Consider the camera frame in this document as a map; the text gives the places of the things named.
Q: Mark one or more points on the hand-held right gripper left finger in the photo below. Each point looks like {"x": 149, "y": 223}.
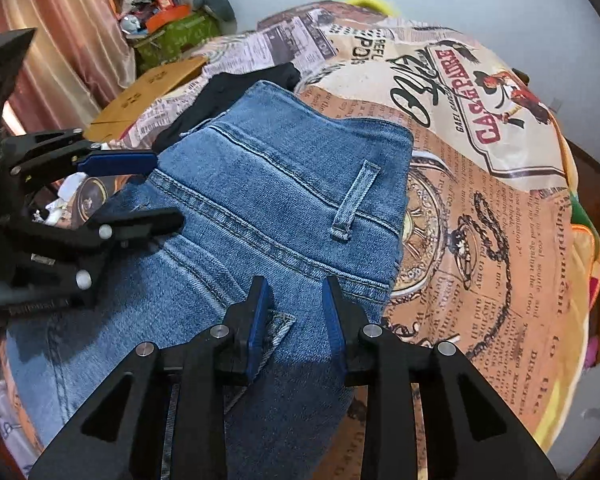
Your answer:
{"x": 257, "y": 332}

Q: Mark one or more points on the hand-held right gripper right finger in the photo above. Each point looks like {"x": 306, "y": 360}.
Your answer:
{"x": 336, "y": 332}

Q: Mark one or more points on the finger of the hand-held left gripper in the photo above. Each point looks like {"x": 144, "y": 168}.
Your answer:
{"x": 120, "y": 164}
{"x": 150, "y": 221}

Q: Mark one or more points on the blue denim pants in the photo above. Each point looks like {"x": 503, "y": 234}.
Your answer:
{"x": 280, "y": 185}

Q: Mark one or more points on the dark round tin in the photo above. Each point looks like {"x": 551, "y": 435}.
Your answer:
{"x": 97, "y": 200}

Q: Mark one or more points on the flat cardboard box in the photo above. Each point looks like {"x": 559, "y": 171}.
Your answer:
{"x": 145, "y": 90}

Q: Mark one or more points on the striped pink curtain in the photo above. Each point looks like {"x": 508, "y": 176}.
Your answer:
{"x": 65, "y": 35}

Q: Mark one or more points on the black cloth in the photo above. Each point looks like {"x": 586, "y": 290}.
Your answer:
{"x": 215, "y": 95}

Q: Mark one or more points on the green patterned bag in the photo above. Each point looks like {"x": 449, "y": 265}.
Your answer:
{"x": 180, "y": 37}

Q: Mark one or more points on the orange box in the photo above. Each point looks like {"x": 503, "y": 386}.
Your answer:
{"x": 167, "y": 17}

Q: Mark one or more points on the printed blanket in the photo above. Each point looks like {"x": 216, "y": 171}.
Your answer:
{"x": 480, "y": 210}

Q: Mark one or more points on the grey plush pillow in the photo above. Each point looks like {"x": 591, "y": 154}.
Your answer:
{"x": 215, "y": 0}

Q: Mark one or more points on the green yellow cloth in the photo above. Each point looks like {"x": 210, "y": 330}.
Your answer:
{"x": 587, "y": 240}

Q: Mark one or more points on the yellow item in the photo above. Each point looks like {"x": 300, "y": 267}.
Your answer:
{"x": 372, "y": 2}

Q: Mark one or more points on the brown wooden furniture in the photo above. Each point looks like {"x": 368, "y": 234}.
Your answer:
{"x": 590, "y": 165}

